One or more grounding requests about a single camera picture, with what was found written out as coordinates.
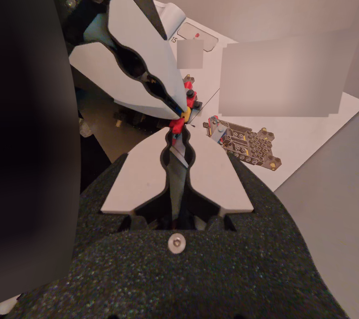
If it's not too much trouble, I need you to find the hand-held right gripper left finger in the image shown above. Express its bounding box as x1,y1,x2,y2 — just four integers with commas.
100,127,172,214

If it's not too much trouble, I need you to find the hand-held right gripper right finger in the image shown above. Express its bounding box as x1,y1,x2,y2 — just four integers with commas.
184,125,254,217

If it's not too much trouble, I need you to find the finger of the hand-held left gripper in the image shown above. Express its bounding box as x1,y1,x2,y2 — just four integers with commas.
107,0,188,113
69,41,183,121

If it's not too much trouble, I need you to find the black lego car chassis model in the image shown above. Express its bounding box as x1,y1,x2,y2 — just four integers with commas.
113,74,203,135

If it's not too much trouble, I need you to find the white lego instruction booklet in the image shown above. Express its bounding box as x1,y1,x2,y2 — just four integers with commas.
154,0,359,192

